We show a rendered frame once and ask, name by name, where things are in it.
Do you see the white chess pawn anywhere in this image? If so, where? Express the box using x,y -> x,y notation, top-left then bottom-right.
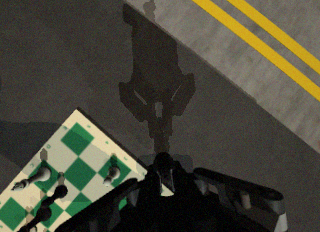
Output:
103,166 -> 121,186

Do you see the white rook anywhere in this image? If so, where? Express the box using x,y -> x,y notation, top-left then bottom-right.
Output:
30,225 -> 37,232

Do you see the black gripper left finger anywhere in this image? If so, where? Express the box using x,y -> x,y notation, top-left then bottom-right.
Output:
54,159 -> 163,232

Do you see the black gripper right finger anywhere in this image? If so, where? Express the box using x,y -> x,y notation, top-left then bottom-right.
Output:
167,157 -> 288,232

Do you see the green and cream chessboard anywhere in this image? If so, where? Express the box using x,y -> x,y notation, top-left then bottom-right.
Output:
0,109 -> 148,232

